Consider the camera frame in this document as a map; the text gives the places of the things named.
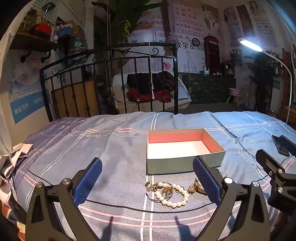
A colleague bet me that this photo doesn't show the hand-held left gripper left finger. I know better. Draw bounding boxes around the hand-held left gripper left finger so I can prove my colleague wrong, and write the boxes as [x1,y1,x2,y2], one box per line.
[25,157,103,241]

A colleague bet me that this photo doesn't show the pink stool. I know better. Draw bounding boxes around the pink stool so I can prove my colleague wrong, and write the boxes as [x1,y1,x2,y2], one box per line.
[227,88,241,107]

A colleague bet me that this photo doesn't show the orange wooden board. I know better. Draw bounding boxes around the orange wooden board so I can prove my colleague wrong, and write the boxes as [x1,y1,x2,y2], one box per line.
[51,80,95,117]

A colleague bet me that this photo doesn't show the black metal bed frame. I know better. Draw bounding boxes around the black metal bed frame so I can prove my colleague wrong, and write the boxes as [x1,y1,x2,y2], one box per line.
[39,43,179,122]

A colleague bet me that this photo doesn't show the dark hoop bangle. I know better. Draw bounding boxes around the dark hoop bangle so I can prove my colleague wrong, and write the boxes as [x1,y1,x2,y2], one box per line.
[146,190,172,202]

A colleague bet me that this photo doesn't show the large white wall poster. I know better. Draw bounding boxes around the large white wall poster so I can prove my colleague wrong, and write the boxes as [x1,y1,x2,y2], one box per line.
[129,0,222,75]

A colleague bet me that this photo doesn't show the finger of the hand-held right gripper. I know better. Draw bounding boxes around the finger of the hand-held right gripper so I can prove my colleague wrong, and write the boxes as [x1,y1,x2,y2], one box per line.
[255,149,296,215]
[280,135,296,158]

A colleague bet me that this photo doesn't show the white tassel cord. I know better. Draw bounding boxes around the white tassel cord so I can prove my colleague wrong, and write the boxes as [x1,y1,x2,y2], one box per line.
[149,42,156,100]

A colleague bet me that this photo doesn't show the black garment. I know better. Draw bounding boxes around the black garment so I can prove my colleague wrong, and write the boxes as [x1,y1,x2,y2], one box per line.
[127,71,174,94]

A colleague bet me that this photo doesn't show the black cable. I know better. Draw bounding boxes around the black cable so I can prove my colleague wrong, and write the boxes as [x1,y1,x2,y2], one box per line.
[27,170,273,212]

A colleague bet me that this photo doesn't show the blue baby wall poster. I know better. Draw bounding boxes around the blue baby wall poster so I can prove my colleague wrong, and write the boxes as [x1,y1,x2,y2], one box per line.
[9,50,53,124]

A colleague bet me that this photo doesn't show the green patterned sofa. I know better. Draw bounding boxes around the green patterned sofa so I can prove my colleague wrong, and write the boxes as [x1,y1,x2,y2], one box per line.
[178,72,236,105]

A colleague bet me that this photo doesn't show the pink-lined cardboard box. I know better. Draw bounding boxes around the pink-lined cardboard box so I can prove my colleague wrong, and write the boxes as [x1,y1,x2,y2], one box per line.
[146,128,226,175]

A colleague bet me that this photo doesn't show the white pearl bracelet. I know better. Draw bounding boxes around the white pearl bracelet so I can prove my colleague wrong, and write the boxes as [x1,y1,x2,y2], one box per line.
[154,183,190,208]

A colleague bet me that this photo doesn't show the red box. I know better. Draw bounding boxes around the red box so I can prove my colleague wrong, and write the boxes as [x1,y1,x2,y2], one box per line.
[35,23,53,35]

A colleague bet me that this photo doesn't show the black smartphone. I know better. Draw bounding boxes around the black smartphone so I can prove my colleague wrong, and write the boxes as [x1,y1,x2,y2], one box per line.
[271,135,291,156]

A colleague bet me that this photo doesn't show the pink portrait wall poster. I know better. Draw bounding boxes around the pink portrait wall poster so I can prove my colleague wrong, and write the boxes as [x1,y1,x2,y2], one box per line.
[248,0,278,48]

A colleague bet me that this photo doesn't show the beige cloth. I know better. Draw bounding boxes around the beige cloth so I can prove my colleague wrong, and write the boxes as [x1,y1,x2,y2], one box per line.
[0,144,34,209]

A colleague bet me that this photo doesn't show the beige strap wristwatch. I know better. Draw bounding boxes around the beige strap wristwatch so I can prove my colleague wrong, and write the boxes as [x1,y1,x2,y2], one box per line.
[194,177,207,194]

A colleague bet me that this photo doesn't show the red garment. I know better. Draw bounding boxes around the red garment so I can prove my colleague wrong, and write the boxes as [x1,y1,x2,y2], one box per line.
[127,89,172,103]

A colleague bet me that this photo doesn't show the gold pendant chain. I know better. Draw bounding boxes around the gold pendant chain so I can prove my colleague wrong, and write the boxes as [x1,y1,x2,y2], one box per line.
[145,181,158,192]

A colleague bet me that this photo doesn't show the white cushioned seat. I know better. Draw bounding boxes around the white cushioned seat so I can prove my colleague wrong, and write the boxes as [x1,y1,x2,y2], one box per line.
[112,73,192,109]

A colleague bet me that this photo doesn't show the wooden wall shelf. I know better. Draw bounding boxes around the wooden wall shelf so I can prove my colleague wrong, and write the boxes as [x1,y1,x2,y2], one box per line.
[10,32,60,50]

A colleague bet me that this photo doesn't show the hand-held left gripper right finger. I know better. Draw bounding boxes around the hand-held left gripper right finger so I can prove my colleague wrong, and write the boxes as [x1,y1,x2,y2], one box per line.
[193,156,271,241]

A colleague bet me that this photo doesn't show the green tin can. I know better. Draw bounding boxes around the green tin can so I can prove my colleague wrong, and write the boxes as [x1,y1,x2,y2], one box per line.
[68,37,87,57]

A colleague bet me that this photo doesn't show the red phone booth cabinet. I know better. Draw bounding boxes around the red phone booth cabinet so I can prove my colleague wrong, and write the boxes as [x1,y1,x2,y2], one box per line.
[203,35,220,75]

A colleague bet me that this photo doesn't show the white floor lamp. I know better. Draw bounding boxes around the white floor lamp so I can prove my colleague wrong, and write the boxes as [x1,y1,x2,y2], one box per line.
[238,38,293,124]

